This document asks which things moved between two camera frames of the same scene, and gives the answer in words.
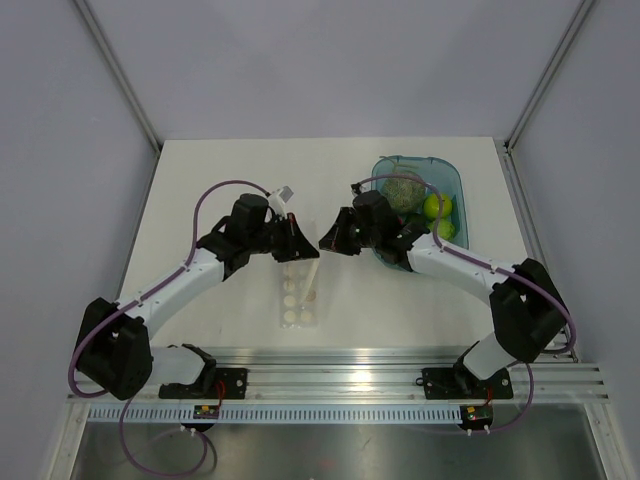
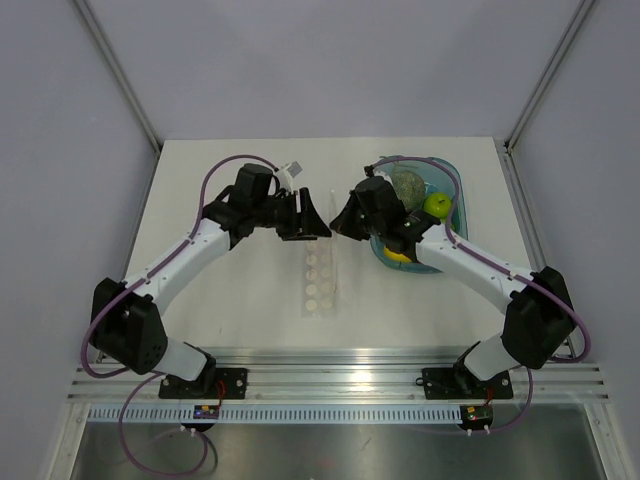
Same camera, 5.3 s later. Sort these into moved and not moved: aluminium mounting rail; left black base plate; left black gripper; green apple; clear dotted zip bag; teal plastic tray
Moved: left black gripper; clear dotted zip bag
Not moved: aluminium mounting rail; green apple; teal plastic tray; left black base plate
